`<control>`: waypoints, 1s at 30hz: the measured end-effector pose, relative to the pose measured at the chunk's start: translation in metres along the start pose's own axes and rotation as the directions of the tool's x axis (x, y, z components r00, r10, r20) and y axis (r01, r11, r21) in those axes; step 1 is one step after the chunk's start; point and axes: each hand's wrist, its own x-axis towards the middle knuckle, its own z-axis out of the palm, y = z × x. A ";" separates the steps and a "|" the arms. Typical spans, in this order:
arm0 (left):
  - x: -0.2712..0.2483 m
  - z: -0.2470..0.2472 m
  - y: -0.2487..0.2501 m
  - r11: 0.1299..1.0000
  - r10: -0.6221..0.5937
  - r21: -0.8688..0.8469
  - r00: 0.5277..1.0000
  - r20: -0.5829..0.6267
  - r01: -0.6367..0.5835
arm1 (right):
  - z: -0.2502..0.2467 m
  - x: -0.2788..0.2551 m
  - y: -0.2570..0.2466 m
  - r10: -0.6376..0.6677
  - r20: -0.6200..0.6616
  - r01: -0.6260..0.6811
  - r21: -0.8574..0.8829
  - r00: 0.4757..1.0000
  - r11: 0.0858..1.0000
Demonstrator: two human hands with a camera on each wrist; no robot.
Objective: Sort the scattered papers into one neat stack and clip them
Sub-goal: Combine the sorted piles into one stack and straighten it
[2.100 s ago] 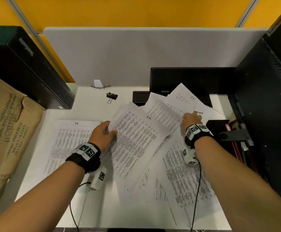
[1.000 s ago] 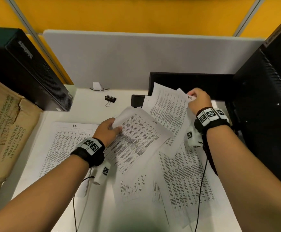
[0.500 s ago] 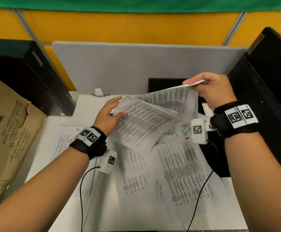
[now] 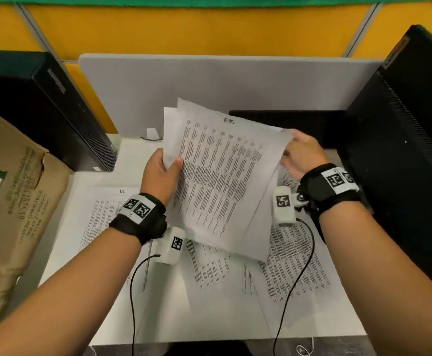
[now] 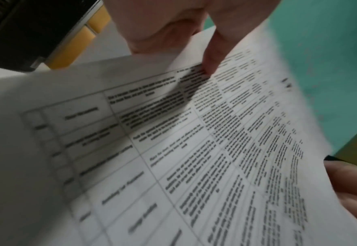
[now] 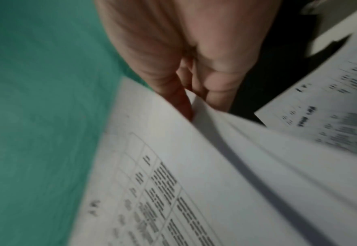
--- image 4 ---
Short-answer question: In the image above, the person's right hand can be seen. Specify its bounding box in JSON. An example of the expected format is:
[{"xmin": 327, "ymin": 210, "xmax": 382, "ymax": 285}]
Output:
[{"xmin": 281, "ymin": 129, "xmax": 331, "ymax": 182}]

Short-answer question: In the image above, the person's left hand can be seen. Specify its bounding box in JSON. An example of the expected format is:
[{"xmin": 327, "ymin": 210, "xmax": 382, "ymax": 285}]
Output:
[{"xmin": 140, "ymin": 148, "xmax": 184, "ymax": 206}]

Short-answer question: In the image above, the separate stack of printed sheets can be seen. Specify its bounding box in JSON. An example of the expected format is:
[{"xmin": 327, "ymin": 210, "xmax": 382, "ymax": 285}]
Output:
[{"xmin": 73, "ymin": 185, "xmax": 154, "ymax": 293}]

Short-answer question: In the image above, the pile of printed papers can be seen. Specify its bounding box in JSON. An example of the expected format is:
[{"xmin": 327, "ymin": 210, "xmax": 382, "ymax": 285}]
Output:
[{"xmin": 180, "ymin": 166, "xmax": 342, "ymax": 330}]

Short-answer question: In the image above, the person's left forearm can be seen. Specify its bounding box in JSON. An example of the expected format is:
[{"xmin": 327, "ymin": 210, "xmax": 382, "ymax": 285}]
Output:
[{"xmin": 0, "ymin": 227, "xmax": 144, "ymax": 356}]

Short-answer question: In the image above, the person's right forearm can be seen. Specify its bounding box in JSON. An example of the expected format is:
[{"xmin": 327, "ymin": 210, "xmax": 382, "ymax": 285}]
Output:
[{"xmin": 318, "ymin": 211, "xmax": 432, "ymax": 356}]

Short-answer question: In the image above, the person's black shirt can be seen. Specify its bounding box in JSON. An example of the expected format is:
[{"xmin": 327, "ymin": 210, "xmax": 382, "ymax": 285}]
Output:
[{"xmin": 171, "ymin": 341, "xmax": 253, "ymax": 356}]

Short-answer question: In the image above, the black monitor base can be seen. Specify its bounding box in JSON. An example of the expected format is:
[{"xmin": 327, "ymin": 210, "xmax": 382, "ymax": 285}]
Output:
[{"xmin": 229, "ymin": 109, "xmax": 350, "ymax": 149}]

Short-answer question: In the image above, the black right wristband with markers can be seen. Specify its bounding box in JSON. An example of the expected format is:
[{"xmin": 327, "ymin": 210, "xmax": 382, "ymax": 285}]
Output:
[{"xmin": 296, "ymin": 163, "xmax": 361, "ymax": 216}]

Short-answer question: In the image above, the black wristband with markers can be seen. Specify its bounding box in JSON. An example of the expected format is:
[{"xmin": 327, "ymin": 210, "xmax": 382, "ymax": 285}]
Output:
[
  {"xmin": 296, "ymin": 163, "xmax": 361, "ymax": 216},
  {"xmin": 109, "ymin": 192, "xmax": 168, "ymax": 246}
]

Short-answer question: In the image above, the black left wristband with markers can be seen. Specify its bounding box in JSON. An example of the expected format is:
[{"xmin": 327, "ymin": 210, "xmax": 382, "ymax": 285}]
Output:
[{"xmin": 109, "ymin": 192, "xmax": 168, "ymax": 246}]

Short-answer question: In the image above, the grey desk divider panel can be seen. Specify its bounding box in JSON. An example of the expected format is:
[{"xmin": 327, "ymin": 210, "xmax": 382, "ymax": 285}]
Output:
[{"xmin": 78, "ymin": 53, "xmax": 386, "ymax": 139}]

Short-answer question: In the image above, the black monitor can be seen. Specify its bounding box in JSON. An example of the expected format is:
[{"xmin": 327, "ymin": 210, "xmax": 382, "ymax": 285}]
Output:
[{"xmin": 336, "ymin": 24, "xmax": 432, "ymax": 305}]

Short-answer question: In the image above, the black computer tower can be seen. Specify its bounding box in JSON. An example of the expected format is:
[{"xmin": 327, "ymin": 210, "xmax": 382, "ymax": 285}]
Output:
[{"xmin": 0, "ymin": 49, "xmax": 118, "ymax": 173}]

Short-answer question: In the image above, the brown cardboard box green print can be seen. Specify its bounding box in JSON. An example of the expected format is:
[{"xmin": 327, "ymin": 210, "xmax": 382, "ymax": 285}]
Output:
[{"xmin": 0, "ymin": 99, "xmax": 74, "ymax": 344}]

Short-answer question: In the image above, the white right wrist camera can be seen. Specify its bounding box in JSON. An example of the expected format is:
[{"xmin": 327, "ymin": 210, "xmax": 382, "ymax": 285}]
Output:
[{"xmin": 273, "ymin": 186, "xmax": 298, "ymax": 226}]

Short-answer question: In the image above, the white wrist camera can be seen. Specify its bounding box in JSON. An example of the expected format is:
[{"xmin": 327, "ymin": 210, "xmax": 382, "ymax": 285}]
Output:
[
  {"xmin": 273, "ymin": 186, "xmax": 298, "ymax": 226},
  {"xmin": 153, "ymin": 226, "xmax": 187, "ymax": 265}
]

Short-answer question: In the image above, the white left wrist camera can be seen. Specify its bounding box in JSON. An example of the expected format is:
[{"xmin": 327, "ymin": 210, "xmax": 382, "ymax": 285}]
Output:
[{"xmin": 153, "ymin": 226, "xmax": 187, "ymax": 265}]

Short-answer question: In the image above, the black right camera cable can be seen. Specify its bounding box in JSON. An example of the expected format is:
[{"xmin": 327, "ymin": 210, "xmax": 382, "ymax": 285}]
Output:
[{"xmin": 273, "ymin": 218, "xmax": 316, "ymax": 356}]

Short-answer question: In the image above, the black camera cable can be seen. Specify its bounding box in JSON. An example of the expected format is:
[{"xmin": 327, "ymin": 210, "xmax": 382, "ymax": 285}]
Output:
[
  {"xmin": 273, "ymin": 218, "xmax": 316, "ymax": 356},
  {"xmin": 128, "ymin": 254, "xmax": 163, "ymax": 356}
]

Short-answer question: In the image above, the black left camera cable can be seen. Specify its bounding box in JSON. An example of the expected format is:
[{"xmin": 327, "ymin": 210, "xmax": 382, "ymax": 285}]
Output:
[{"xmin": 128, "ymin": 254, "xmax": 163, "ymax": 356}]

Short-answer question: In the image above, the white cable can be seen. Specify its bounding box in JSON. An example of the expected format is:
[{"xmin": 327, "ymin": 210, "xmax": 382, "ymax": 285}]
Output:
[{"xmin": 296, "ymin": 336, "xmax": 316, "ymax": 356}]

